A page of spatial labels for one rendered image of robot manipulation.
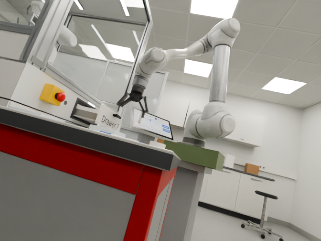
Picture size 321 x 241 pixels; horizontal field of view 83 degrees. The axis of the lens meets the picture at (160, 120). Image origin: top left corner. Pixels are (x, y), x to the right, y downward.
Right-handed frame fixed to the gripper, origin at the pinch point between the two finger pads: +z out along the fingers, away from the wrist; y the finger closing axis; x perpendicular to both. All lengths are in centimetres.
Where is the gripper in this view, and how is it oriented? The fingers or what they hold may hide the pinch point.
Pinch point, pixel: (129, 118)
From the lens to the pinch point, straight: 109.6
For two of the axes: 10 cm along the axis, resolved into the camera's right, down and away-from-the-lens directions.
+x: -1.3, -2.3, -9.6
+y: -9.6, -2.3, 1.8
